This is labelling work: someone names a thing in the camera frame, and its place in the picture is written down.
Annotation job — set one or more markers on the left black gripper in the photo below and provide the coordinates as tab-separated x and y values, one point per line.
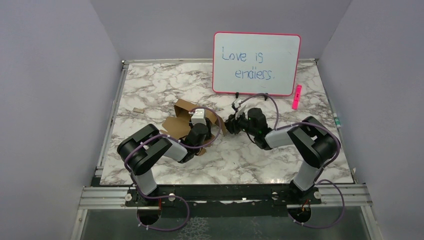
209	134

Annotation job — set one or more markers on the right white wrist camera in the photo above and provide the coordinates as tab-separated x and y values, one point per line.
239	107

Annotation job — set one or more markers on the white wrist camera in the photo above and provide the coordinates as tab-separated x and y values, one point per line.
198	116
239	107

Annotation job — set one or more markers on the green white marker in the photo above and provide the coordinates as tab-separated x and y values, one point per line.
336	121

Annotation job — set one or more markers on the pink highlighter marker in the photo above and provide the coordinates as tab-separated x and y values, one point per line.
297	96

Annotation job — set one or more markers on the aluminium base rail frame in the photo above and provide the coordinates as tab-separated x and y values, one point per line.
225	212

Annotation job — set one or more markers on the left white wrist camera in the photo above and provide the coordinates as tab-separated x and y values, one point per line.
198	116

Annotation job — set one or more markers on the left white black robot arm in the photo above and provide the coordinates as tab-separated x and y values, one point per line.
142	150

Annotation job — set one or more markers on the brown cardboard box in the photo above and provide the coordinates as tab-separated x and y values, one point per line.
178	126

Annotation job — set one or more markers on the small wooden block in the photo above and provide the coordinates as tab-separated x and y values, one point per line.
138	110

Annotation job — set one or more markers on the pink framed whiteboard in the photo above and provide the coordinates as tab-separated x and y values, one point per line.
250	63

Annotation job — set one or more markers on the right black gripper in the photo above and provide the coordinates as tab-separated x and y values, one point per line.
231	124

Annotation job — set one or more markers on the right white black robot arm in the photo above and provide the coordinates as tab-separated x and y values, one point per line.
315	143

